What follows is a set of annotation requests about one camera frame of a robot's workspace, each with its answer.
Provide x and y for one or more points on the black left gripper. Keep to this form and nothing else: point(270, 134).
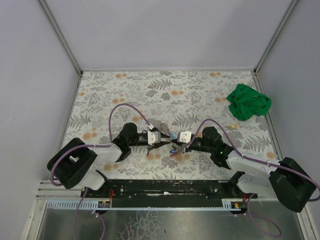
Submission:
point(155, 144)

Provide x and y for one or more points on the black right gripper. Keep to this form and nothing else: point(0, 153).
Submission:
point(180, 145)

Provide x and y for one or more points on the blue key tag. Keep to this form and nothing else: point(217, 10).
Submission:
point(172, 134)

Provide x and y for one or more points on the grey crescent keyring holder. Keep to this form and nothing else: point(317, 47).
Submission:
point(165, 128)

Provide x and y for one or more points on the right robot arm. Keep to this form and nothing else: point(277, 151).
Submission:
point(283, 180)

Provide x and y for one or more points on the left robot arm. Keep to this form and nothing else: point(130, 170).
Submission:
point(71, 166)

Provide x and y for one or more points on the yellow tagged key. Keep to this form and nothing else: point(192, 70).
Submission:
point(148, 151)

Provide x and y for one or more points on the floral table mat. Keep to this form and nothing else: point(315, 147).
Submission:
point(184, 100)

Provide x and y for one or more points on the green crumpled cloth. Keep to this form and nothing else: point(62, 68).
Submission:
point(246, 102)

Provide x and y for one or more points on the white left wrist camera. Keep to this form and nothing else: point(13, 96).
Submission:
point(153, 137)

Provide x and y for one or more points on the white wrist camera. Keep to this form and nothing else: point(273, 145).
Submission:
point(184, 137)
point(153, 137)

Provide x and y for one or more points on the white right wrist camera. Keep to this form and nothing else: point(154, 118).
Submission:
point(184, 137)

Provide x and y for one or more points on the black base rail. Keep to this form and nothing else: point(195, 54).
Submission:
point(167, 193)

